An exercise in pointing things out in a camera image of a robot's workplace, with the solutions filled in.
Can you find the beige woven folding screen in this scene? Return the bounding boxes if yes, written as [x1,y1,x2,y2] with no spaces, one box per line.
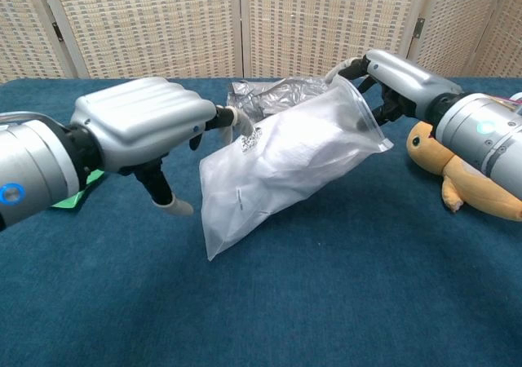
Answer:
[0,0,522,83]

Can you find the crumpled silver plastic bag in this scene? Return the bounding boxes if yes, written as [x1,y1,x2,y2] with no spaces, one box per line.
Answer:
[226,77,339,131]

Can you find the grey black arm cable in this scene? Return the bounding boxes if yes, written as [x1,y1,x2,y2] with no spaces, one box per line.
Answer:
[0,112,62,134]

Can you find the red white wrist wires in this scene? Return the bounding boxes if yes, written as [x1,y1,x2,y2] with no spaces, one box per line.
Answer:
[500,91,522,111]

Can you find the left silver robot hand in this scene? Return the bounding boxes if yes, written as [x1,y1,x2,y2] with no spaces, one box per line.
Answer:
[67,76,256,217]

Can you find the blue felt table cover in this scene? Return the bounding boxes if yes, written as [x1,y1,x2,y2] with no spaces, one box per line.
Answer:
[0,76,522,367]

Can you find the white clothes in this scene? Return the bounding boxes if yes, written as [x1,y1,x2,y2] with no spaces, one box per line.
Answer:
[203,109,368,221]

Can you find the yellow plush toy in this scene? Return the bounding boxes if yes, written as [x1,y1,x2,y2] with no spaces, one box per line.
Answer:
[405,121,522,222]

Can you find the green sachet packet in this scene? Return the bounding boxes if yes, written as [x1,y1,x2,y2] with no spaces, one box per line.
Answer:
[51,169,106,211]

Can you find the translucent white zip bag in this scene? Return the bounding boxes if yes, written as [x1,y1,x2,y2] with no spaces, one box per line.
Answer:
[198,75,395,262]

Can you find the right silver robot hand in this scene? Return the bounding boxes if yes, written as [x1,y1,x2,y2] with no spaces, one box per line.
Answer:
[324,48,465,134]

